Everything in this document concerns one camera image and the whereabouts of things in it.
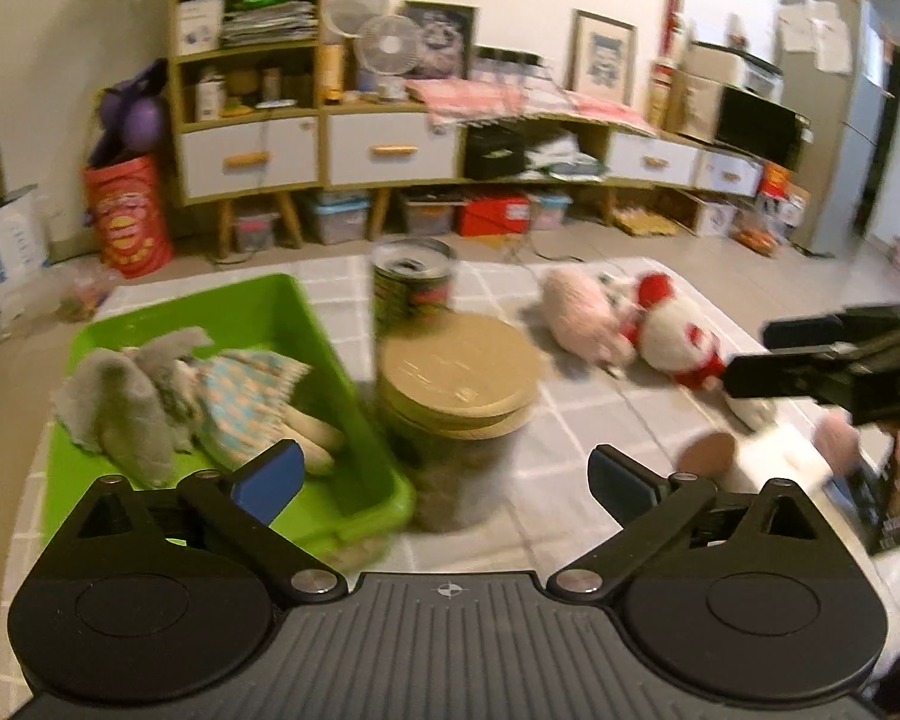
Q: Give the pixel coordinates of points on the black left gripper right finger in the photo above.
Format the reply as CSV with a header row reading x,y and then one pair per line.
x,y
653,513

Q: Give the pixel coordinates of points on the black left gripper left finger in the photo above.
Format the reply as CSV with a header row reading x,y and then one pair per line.
x,y
233,513

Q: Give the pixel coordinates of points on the beige plush rabbit patterned dress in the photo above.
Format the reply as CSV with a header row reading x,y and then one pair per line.
x,y
238,403

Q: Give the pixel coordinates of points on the person's right hand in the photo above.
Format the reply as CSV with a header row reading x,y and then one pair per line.
x,y
838,442

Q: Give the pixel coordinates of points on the green plastic bin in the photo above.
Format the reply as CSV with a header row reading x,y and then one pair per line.
x,y
356,507

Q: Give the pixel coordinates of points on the pink plush pig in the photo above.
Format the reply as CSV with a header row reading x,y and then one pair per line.
x,y
593,317

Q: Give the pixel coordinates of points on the round gold tin box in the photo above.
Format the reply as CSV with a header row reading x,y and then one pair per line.
x,y
463,375

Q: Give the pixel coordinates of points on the black microwave oven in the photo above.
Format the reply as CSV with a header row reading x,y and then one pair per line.
x,y
732,117

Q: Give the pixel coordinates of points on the long low wooden tv bench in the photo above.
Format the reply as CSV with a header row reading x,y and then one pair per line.
x,y
647,185

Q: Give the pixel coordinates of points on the tin can with label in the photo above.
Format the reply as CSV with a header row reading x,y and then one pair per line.
x,y
411,278

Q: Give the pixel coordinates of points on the grey refrigerator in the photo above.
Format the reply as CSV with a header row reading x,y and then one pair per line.
x,y
832,56

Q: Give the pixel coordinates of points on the red storage box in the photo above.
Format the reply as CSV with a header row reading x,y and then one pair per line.
x,y
494,214

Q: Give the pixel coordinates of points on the red snack bucket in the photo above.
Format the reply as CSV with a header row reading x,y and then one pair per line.
x,y
127,213

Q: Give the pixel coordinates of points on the low wooden drawer cabinet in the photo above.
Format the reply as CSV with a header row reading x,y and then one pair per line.
x,y
380,147

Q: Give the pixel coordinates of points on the purple plush toy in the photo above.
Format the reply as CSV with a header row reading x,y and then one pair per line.
x,y
133,116

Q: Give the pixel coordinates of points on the framed cartoon drawing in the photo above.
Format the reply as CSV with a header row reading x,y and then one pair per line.
x,y
602,59

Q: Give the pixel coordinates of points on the pink checkered cloth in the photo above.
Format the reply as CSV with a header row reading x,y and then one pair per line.
x,y
455,101

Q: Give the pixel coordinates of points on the tall wooden shelf cabinet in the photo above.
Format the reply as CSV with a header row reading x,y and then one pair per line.
x,y
247,113

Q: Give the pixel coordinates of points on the white desk fan lower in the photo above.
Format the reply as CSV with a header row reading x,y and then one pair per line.
x,y
388,47

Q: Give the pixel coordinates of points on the white desk fan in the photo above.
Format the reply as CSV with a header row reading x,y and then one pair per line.
x,y
388,47
346,17

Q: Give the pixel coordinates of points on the dark framed cat picture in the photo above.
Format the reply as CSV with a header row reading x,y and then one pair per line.
x,y
445,38

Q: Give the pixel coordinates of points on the white desk fan upper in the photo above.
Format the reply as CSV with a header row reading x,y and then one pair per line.
x,y
346,17

